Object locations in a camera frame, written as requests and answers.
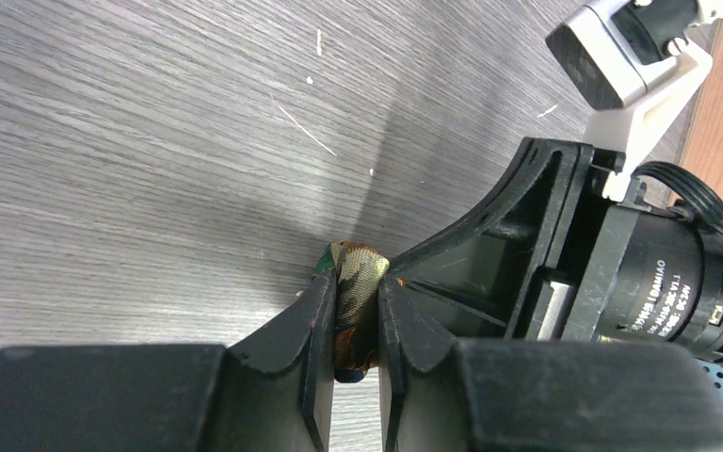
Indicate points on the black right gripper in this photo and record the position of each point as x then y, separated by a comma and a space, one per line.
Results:
649, 268

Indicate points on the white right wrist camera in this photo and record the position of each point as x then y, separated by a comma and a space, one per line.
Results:
633, 64

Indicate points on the blue orange green tie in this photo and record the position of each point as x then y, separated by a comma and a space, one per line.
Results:
360, 270

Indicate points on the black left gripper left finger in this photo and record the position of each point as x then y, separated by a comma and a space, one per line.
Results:
272, 391

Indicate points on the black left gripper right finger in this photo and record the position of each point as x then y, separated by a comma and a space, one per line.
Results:
440, 392

